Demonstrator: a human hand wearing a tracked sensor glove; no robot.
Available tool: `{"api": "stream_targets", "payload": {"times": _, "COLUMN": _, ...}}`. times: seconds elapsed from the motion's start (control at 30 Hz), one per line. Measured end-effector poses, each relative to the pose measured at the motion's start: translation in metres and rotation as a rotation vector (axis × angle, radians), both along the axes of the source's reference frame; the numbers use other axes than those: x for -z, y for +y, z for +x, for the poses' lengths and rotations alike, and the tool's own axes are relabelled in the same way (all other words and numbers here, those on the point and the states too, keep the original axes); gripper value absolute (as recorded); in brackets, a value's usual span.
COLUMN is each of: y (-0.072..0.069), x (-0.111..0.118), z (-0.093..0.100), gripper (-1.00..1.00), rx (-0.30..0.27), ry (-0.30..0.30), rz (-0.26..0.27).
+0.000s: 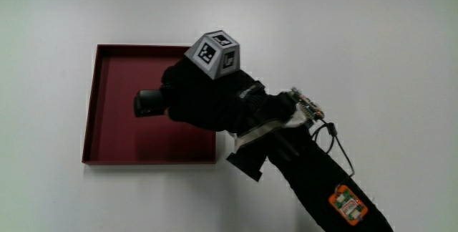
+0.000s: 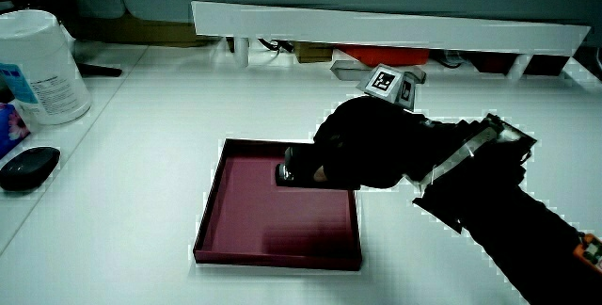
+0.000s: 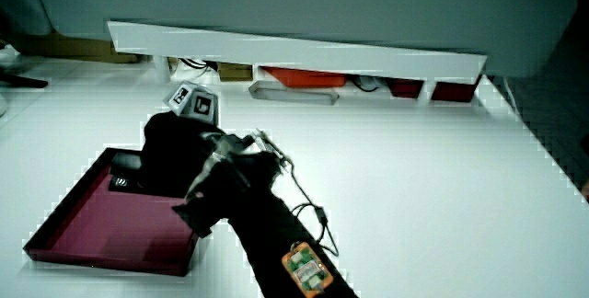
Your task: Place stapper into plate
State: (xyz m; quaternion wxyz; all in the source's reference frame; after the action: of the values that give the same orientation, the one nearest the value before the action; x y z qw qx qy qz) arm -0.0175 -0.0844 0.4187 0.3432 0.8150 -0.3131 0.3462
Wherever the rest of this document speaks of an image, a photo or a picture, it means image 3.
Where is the person's right hand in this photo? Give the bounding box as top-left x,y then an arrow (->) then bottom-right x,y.
137,80 -> 283,239

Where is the dark red box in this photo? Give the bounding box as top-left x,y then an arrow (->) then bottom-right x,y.
386,77 -> 425,100
430,76 -> 482,104

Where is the brown wooden board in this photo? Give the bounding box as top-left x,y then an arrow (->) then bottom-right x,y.
17,29 -> 140,64

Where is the orange plastic bin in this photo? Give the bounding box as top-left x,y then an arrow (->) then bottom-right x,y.
261,65 -> 348,89

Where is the large white panel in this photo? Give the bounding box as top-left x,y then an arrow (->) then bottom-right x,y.
26,0 -> 578,79

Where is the black cable bundle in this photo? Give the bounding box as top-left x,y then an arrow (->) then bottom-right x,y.
178,57 -> 218,73

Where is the maroon square plate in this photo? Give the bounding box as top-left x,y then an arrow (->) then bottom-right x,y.
22,147 -> 202,278

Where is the grey oblong tray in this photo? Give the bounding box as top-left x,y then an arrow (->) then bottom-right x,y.
248,80 -> 341,107

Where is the brown cardboard box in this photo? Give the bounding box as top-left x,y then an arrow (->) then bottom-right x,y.
216,62 -> 254,83

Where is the black flat object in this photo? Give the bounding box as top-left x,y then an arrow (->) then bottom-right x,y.
0,68 -> 50,90

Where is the black looped cable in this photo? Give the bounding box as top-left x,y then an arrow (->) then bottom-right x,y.
351,75 -> 384,94

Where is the black stapper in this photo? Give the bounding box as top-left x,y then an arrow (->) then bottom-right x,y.
108,151 -> 144,194

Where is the white low shelf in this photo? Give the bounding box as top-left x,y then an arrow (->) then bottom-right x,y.
106,19 -> 489,107

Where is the orange sensor module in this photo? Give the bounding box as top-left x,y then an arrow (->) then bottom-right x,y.
281,241 -> 335,298

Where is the thin black glove cable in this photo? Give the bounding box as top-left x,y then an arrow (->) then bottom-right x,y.
255,129 -> 341,258

